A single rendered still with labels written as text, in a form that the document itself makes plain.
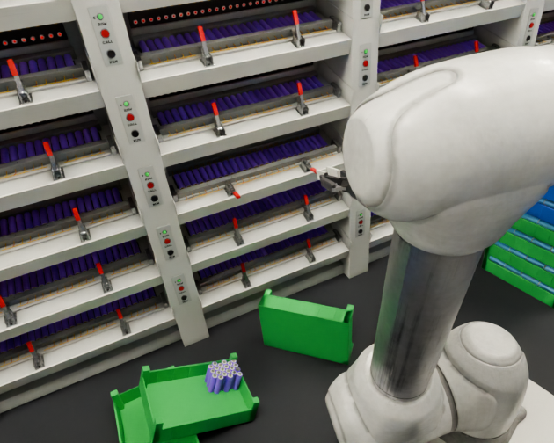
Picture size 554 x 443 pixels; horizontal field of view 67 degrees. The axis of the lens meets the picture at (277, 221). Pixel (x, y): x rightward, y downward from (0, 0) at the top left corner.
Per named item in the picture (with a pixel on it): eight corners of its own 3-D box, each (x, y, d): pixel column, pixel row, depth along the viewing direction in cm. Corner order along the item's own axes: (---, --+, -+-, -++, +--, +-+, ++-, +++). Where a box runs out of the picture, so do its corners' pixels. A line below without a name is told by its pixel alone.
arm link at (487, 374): (533, 428, 85) (564, 361, 72) (451, 453, 82) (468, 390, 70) (483, 362, 98) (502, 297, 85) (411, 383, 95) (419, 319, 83)
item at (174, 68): (349, 54, 123) (358, 4, 112) (144, 98, 104) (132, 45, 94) (316, 25, 134) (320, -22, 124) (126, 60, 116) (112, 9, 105)
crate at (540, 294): (586, 286, 157) (593, 269, 152) (557, 310, 148) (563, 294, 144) (510, 248, 178) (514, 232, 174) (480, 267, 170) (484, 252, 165)
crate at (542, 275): (593, 269, 152) (601, 252, 148) (563, 294, 144) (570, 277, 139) (514, 232, 174) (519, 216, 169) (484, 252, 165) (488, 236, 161)
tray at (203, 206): (348, 170, 145) (353, 148, 137) (178, 225, 126) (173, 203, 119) (319, 137, 156) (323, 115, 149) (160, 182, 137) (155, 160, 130)
